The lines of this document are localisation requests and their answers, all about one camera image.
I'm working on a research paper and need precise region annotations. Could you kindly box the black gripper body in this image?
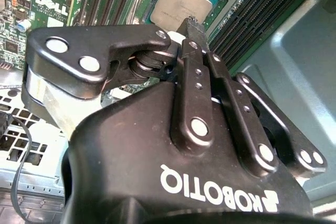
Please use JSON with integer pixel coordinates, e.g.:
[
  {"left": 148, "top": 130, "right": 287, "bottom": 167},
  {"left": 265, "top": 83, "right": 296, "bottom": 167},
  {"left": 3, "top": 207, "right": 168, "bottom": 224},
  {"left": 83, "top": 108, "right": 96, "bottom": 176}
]
[{"left": 60, "top": 81, "right": 316, "bottom": 224}]

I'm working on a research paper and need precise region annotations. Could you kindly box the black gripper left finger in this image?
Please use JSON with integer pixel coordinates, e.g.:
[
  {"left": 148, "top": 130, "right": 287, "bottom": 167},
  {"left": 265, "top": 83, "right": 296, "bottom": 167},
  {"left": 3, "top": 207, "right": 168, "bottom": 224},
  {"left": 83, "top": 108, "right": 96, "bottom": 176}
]
[{"left": 21, "top": 16, "right": 214, "bottom": 155}]

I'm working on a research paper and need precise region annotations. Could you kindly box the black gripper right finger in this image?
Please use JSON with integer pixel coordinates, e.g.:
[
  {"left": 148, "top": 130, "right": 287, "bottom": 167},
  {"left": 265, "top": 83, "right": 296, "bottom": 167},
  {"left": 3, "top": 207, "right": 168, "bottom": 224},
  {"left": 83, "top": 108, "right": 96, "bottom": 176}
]
[{"left": 195, "top": 19, "right": 328, "bottom": 179}]

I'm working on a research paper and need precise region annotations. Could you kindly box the silver CPU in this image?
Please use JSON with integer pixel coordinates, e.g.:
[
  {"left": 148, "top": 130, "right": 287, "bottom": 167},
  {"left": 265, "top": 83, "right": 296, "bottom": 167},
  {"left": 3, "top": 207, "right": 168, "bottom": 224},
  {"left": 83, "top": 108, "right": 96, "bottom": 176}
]
[{"left": 150, "top": 0, "right": 222, "bottom": 30}]

